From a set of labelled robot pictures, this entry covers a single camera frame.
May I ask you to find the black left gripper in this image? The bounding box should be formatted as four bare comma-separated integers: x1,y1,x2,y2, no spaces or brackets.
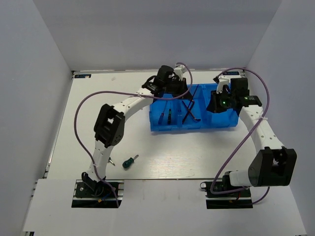
163,77,193,99

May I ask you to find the medium brown hex key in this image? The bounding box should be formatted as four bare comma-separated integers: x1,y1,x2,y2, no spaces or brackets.
182,101,201,121

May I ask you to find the black green precision screwdriver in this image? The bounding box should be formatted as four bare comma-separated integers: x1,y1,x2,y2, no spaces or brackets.
167,109,172,125

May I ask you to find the large brown hex key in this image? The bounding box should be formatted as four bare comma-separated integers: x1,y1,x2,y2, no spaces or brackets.
182,100,196,124

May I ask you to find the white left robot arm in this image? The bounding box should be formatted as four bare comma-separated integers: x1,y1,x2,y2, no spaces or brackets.
82,62,192,196

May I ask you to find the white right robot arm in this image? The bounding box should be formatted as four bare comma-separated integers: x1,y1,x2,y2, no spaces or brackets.
207,77,297,196

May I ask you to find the blue plastic compartment bin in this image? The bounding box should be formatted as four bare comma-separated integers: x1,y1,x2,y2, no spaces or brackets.
149,83,239,132

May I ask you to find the right corner label sticker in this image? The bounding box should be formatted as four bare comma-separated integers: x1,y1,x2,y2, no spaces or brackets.
225,71,240,76

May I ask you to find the corner label sticker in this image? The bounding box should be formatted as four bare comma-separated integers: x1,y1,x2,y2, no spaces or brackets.
74,74,92,79
225,71,240,76

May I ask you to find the green stubby screwdriver right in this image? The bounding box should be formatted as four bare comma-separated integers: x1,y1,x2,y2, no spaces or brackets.
122,154,139,170

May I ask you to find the left corner label sticker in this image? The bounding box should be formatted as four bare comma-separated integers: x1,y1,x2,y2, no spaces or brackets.
74,74,92,79

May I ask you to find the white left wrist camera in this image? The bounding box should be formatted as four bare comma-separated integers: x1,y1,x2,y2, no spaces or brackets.
174,63,187,80

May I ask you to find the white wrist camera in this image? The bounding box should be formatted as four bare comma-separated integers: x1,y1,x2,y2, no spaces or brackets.
213,76,230,94
174,63,187,80

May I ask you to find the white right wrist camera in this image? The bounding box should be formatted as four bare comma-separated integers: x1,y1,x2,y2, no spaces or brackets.
213,76,230,94

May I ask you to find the blue handled precision screwdriver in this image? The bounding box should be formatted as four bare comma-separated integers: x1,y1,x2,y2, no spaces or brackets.
157,101,168,125

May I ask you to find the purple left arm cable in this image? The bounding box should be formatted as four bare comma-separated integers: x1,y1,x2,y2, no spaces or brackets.
74,61,193,207

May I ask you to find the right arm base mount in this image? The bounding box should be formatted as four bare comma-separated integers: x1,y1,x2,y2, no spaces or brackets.
200,181,253,209

